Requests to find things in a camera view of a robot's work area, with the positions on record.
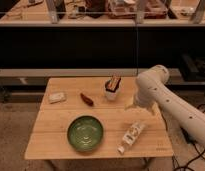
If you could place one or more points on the long metal workbench shelf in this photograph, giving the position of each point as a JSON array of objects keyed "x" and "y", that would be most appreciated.
[{"x": 102, "y": 13}]

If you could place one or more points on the pale sponge block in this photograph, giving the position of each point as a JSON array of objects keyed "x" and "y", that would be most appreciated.
[{"x": 57, "y": 97}]

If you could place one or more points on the wooden table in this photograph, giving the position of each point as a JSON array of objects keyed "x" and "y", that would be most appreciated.
[{"x": 48, "y": 139}]

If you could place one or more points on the green ceramic bowl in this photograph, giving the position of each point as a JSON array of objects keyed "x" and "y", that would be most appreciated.
[{"x": 85, "y": 133}]

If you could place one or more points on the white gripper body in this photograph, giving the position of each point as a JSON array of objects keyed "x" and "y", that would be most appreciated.
[{"x": 136, "y": 101}]

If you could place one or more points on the dark red chili pepper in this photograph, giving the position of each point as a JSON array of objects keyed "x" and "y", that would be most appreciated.
[{"x": 86, "y": 100}]

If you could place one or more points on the white cup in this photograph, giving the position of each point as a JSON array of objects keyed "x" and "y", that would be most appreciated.
[{"x": 111, "y": 96}]

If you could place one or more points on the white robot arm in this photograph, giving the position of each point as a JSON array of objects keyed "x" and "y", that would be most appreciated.
[{"x": 151, "y": 88}]

